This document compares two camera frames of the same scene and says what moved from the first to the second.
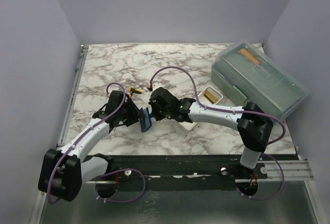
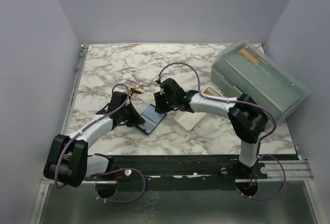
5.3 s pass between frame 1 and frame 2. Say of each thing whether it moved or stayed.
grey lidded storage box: stayed
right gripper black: moved
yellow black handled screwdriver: stayed
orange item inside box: stayed
